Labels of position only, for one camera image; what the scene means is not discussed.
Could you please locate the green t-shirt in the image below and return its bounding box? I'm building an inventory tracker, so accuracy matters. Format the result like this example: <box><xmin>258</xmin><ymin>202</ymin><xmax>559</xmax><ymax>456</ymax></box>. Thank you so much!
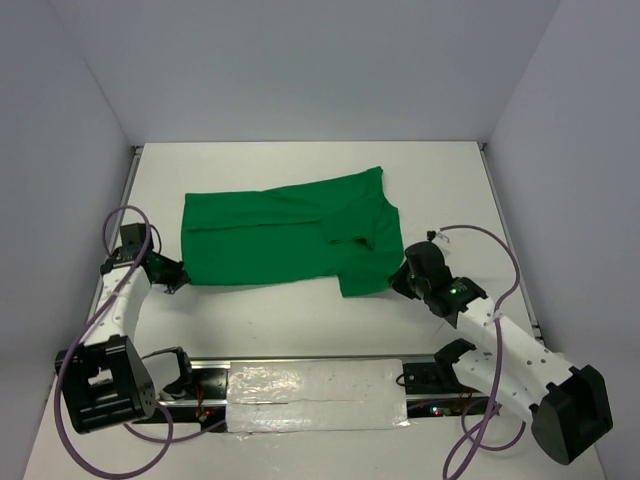
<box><xmin>181</xmin><ymin>167</ymin><xmax>403</xmax><ymax>297</ymax></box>

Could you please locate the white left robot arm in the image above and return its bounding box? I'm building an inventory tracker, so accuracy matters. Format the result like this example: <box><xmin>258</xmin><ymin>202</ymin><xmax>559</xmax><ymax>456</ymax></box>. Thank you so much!
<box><xmin>62</xmin><ymin>249</ymin><xmax>193</xmax><ymax>434</ymax></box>

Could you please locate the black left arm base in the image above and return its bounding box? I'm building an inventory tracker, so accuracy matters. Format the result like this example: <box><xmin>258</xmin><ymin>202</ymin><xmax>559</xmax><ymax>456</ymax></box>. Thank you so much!
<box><xmin>142</xmin><ymin>347</ymin><xmax>230</xmax><ymax>432</ymax></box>

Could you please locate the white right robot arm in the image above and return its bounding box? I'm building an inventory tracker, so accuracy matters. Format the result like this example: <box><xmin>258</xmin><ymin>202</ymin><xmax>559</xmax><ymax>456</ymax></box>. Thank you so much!
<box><xmin>389</xmin><ymin>262</ymin><xmax>613</xmax><ymax>465</ymax></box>

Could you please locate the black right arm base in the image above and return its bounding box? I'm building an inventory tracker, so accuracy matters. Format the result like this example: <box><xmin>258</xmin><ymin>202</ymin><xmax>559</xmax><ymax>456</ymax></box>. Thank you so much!
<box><xmin>396</xmin><ymin>340</ymin><xmax>488</xmax><ymax>419</ymax></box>

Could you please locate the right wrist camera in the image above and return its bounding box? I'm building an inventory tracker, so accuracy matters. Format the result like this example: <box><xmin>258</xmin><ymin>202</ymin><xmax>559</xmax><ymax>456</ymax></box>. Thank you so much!
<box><xmin>405</xmin><ymin>230</ymin><xmax>452</xmax><ymax>283</ymax></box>

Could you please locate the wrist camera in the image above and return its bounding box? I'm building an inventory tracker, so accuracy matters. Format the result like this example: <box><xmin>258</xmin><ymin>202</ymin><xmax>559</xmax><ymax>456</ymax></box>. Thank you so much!
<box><xmin>405</xmin><ymin>230</ymin><xmax>452</xmax><ymax>283</ymax></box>
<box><xmin>118</xmin><ymin>223</ymin><xmax>154</xmax><ymax>262</ymax></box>

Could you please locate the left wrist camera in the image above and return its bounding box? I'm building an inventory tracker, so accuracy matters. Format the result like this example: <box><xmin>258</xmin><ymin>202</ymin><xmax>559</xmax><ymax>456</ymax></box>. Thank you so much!
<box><xmin>118</xmin><ymin>223</ymin><xmax>154</xmax><ymax>262</ymax></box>

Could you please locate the aluminium table edge rail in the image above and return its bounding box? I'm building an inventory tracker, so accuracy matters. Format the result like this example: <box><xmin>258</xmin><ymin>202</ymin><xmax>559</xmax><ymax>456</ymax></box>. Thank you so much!
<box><xmin>81</xmin><ymin>146</ymin><xmax>150</xmax><ymax>346</ymax></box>

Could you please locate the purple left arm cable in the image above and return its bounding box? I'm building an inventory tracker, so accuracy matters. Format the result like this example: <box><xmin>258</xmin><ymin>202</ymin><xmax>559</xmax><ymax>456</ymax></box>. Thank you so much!
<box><xmin>53</xmin><ymin>204</ymin><xmax>229</xmax><ymax>477</ymax></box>

